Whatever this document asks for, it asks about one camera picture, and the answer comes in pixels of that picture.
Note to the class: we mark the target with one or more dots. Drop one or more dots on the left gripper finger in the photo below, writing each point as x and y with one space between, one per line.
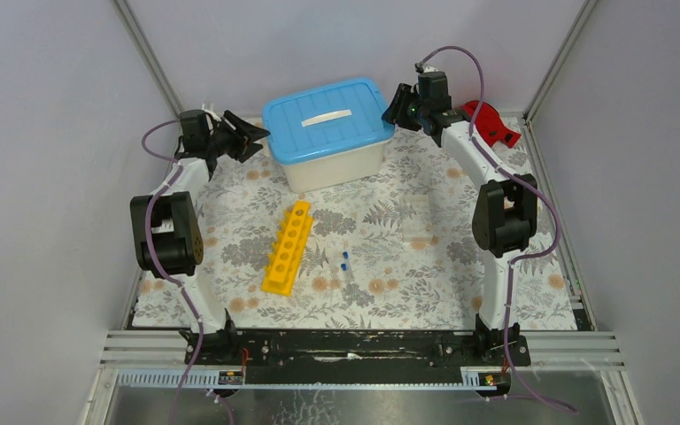
245 129
242 149

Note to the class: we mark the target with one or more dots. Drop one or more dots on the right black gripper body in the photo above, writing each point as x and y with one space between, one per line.
421 110

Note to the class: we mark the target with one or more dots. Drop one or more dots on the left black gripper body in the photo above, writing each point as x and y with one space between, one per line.
219 140

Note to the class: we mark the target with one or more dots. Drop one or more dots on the blue plastic bin lid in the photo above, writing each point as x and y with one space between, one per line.
326 120

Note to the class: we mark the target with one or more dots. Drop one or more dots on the white plastic storage bin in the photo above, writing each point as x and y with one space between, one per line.
335 169

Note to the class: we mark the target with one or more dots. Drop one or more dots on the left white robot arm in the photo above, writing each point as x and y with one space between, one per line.
167 238

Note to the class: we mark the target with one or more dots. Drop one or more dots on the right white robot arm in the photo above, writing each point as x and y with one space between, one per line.
505 215

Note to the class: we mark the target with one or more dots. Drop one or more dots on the red cloth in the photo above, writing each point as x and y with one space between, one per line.
492 129

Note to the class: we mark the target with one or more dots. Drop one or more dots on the yellow test tube rack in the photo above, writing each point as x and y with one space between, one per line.
288 249

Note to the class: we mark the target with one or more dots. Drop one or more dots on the floral patterned table mat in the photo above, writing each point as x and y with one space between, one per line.
436 285

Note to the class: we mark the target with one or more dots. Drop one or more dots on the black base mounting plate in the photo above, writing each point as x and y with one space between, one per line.
353 356

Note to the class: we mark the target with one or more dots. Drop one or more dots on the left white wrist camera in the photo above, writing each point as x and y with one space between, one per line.
208 109

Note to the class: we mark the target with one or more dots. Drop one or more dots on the aluminium frame rail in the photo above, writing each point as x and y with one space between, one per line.
574 351

